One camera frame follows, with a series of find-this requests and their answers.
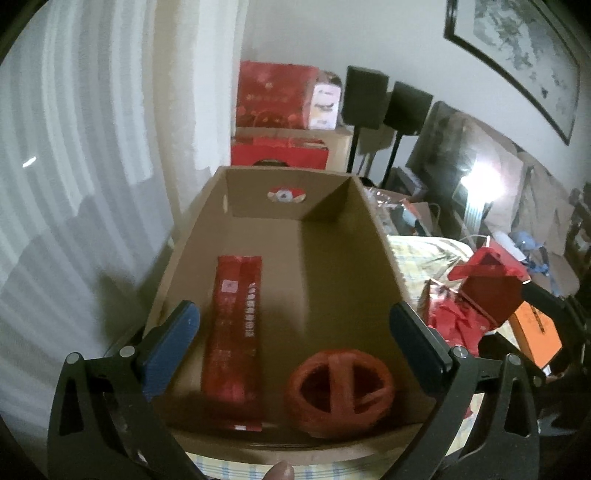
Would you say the long red packet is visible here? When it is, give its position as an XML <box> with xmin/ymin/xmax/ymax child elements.
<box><xmin>201</xmin><ymin>255</ymin><xmax>264</xmax><ymax>432</ymax></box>

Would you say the red paper bag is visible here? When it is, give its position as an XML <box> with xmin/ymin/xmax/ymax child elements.
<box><xmin>419</xmin><ymin>280</ymin><xmax>493</xmax><ymax>357</ymax></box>

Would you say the dark red gift box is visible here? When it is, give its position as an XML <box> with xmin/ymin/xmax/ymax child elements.
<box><xmin>448</xmin><ymin>242</ymin><xmax>531</xmax><ymax>328</ymax></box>

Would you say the red ribbon coil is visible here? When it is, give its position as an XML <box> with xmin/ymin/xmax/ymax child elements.
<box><xmin>284</xmin><ymin>349</ymin><xmax>394</xmax><ymax>440</ymax></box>

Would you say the person hand holding gripper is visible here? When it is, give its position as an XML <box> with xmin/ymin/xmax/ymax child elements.
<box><xmin>263</xmin><ymin>461</ymin><xmax>296</xmax><ymax>480</ymax></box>

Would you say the orange box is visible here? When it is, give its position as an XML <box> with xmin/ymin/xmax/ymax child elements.
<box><xmin>509</xmin><ymin>302</ymin><xmax>562</xmax><ymax>369</ymax></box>

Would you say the blue cloth item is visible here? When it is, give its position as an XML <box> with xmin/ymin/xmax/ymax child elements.
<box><xmin>509</xmin><ymin>231</ymin><xmax>550</xmax><ymax>278</ymax></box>

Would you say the open brown cardboard box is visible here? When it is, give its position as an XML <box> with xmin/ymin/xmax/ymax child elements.
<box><xmin>147</xmin><ymin>167</ymin><xmax>434</xmax><ymax>465</ymax></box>

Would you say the yellow plaid bed sheet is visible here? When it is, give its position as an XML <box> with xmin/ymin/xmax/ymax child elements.
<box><xmin>189</xmin><ymin>235</ymin><xmax>473</xmax><ymax>480</ymax></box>

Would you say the clear plastic bag clutter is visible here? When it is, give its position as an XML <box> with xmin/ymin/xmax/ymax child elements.
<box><xmin>365</xmin><ymin>187</ymin><xmax>431</xmax><ymax>236</ymax></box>

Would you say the brown headboard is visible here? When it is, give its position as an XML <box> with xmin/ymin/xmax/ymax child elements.
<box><xmin>407</xmin><ymin>101</ymin><xmax>580</xmax><ymax>296</ymax></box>

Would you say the red collection gift box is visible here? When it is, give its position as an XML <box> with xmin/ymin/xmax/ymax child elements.
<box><xmin>230</xmin><ymin>136</ymin><xmax>329</xmax><ymax>170</ymax></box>

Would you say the tan cardboard box under bags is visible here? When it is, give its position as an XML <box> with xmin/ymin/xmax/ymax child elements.
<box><xmin>235</xmin><ymin>126</ymin><xmax>353</xmax><ymax>172</ymax></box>

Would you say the right black speaker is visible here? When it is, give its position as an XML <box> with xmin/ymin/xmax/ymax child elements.
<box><xmin>381</xmin><ymin>81</ymin><xmax>433</xmax><ymax>187</ymax></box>

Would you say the black speaker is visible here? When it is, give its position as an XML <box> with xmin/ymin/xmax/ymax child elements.
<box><xmin>342</xmin><ymin>65</ymin><xmax>390</xmax><ymax>173</ymax></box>
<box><xmin>381</xmin><ymin>81</ymin><xmax>433</xmax><ymax>187</ymax></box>

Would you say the large red gift bag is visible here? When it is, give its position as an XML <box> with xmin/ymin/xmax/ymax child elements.
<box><xmin>235</xmin><ymin>61</ymin><xmax>320</xmax><ymax>129</ymax></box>

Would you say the white pink small box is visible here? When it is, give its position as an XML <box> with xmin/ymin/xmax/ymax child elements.
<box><xmin>308</xmin><ymin>83</ymin><xmax>342</xmax><ymax>130</ymax></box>

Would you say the left black speaker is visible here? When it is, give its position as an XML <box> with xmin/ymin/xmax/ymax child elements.
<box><xmin>342</xmin><ymin>65</ymin><xmax>390</xmax><ymax>173</ymax></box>

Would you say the framed ink painting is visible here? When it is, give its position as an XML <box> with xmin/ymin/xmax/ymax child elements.
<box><xmin>445</xmin><ymin>0</ymin><xmax>580</xmax><ymax>144</ymax></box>

